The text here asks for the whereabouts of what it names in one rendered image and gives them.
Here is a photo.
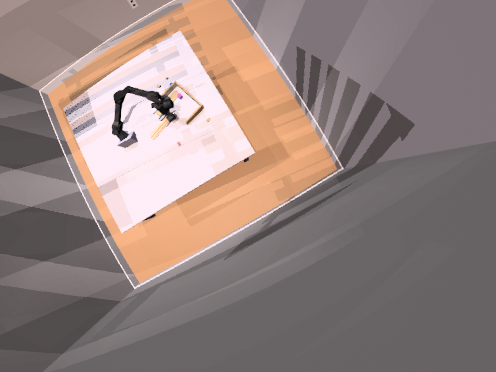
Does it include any tan strip with red stripes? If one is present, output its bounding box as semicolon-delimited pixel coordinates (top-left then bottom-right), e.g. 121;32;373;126
149;116;168;141

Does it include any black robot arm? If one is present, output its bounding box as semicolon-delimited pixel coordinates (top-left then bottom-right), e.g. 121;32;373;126
112;86;174;141

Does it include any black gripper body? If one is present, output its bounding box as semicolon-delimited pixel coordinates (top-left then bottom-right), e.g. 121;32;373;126
159;108;176;122

